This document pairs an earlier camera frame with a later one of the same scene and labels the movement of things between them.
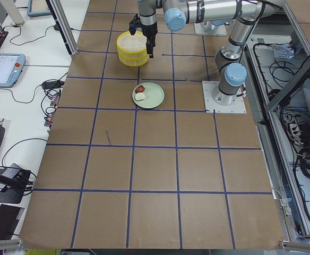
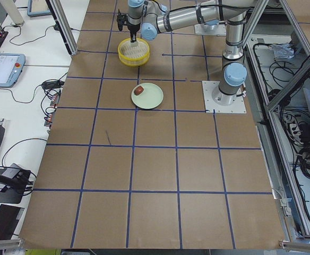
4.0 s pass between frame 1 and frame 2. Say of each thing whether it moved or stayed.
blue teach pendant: stayed
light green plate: stayed
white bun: moved
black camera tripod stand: stayed
